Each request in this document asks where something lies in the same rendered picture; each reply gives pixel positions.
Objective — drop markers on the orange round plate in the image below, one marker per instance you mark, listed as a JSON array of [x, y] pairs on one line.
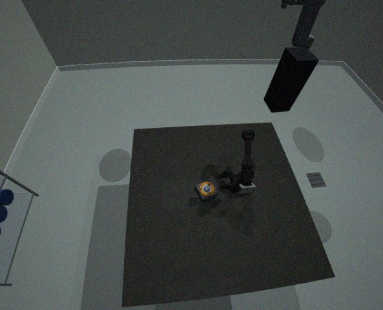
[[203, 192]]

